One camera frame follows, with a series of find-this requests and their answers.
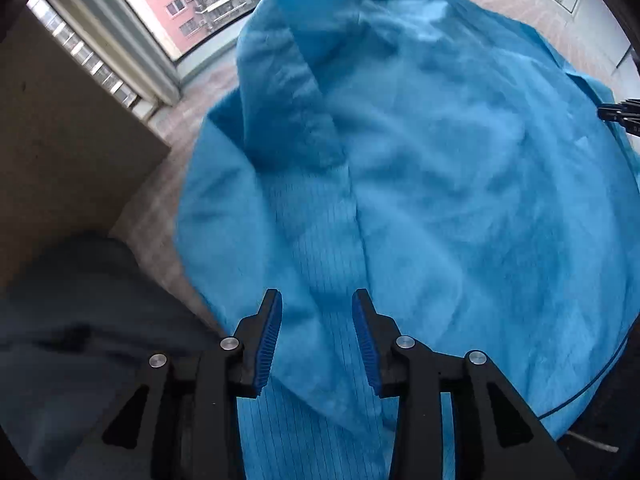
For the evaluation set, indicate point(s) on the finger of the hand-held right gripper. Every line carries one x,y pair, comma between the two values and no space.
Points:
631,126
622,111

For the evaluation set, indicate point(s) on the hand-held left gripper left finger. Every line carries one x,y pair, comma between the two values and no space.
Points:
267,345

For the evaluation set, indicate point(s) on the light wooden board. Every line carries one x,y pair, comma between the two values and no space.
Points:
65,160

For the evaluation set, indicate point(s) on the blue striped jacket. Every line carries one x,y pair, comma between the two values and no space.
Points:
425,185

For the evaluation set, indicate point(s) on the pile of dark clothes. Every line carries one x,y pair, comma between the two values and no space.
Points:
75,320

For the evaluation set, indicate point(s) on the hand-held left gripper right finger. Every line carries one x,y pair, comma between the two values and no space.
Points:
362,345

